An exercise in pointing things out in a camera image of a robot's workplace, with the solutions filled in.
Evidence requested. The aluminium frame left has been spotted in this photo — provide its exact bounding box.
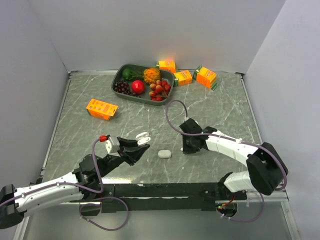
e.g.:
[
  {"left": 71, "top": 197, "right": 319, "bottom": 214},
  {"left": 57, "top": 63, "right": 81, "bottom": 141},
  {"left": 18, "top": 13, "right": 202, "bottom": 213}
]
[{"left": 13, "top": 72, "right": 72, "bottom": 240}]

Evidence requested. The orange box right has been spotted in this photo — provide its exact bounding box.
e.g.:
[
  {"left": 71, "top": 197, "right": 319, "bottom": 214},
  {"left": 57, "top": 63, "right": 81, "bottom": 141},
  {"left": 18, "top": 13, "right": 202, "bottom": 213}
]
[{"left": 192, "top": 65, "right": 218, "bottom": 90}]

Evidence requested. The green herb sprig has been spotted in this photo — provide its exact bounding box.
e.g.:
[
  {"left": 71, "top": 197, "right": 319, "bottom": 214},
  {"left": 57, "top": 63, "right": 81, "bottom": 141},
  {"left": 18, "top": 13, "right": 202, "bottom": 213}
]
[{"left": 130, "top": 70, "right": 144, "bottom": 81}]

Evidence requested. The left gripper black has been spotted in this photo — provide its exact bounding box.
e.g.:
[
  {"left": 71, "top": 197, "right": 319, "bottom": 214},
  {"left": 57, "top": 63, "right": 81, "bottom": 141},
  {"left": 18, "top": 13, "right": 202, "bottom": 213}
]
[{"left": 98, "top": 136, "right": 150, "bottom": 177}]

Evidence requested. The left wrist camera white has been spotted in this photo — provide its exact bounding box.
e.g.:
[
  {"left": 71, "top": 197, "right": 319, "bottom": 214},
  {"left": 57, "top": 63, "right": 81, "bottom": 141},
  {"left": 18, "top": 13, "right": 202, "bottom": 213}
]
[{"left": 99, "top": 135, "right": 120, "bottom": 156}]

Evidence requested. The dark grape bunch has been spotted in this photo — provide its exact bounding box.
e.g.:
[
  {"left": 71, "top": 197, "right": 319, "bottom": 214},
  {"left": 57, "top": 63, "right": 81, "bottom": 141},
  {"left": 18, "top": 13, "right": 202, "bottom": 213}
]
[{"left": 113, "top": 80, "right": 139, "bottom": 97}]

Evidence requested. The orange box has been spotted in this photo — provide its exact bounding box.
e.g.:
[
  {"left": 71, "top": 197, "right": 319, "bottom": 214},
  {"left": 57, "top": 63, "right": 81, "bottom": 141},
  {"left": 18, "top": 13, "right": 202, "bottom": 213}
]
[
  {"left": 86, "top": 98, "right": 118, "bottom": 121},
  {"left": 174, "top": 70, "right": 193, "bottom": 87},
  {"left": 155, "top": 61, "right": 177, "bottom": 74},
  {"left": 192, "top": 65, "right": 218, "bottom": 90}
]

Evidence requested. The white gold-rimmed charging case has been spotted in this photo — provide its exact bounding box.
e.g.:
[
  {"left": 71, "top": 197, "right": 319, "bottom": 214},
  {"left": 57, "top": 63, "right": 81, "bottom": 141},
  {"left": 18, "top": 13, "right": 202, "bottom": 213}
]
[{"left": 135, "top": 132, "right": 151, "bottom": 146}]

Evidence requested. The green fruit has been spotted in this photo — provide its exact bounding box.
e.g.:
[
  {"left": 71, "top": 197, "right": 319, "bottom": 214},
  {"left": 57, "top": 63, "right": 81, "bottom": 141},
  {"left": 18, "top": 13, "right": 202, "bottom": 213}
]
[{"left": 122, "top": 68, "right": 133, "bottom": 81}]

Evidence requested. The red lychee bunch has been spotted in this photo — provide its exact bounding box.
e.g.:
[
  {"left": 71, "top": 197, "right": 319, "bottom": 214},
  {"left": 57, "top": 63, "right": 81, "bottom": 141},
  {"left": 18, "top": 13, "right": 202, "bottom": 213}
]
[{"left": 149, "top": 80, "right": 172, "bottom": 102}]

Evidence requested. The orange box back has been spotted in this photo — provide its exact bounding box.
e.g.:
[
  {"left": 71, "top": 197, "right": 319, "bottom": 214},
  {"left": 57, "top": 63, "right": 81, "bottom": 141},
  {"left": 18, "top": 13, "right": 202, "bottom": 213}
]
[{"left": 155, "top": 61, "right": 177, "bottom": 74}]

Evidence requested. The orange box middle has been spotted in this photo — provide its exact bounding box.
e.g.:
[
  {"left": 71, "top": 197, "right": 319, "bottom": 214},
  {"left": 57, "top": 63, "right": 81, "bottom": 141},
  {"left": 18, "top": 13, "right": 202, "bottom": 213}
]
[{"left": 174, "top": 70, "right": 193, "bottom": 87}]

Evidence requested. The red pomegranate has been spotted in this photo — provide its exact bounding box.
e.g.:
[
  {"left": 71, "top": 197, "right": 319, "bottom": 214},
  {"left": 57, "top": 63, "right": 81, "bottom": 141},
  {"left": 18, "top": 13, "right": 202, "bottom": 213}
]
[{"left": 131, "top": 80, "right": 146, "bottom": 95}]

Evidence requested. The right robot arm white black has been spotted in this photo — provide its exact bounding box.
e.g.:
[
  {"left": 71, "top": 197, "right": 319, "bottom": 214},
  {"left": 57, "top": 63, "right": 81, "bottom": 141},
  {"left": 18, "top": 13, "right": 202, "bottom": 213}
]
[{"left": 179, "top": 118, "right": 289, "bottom": 199}]

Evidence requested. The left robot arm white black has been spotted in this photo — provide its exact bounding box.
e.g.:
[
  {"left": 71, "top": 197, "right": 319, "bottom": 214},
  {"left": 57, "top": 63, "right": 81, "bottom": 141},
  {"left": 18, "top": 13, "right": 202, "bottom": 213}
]
[{"left": 0, "top": 132, "right": 151, "bottom": 229}]

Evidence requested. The dark grey fruit tray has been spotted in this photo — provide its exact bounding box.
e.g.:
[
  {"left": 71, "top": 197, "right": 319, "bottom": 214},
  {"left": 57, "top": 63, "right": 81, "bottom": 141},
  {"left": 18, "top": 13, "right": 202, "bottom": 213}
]
[{"left": 111, "top": 64, "right": 175, "bottom": 106}]

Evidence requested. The orange spiky fruit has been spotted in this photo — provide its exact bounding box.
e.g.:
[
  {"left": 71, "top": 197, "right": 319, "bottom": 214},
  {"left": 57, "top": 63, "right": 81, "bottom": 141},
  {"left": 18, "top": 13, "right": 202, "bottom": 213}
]
[{"left": 142, "top": 67, "right": 161, "bottom": 85}]

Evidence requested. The orange box front left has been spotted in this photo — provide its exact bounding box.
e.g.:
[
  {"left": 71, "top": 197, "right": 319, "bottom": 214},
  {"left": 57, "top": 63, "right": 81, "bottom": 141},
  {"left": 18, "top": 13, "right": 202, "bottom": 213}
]
[{"left": 86, "top": 98, "right": 118, "bottom": 121}]

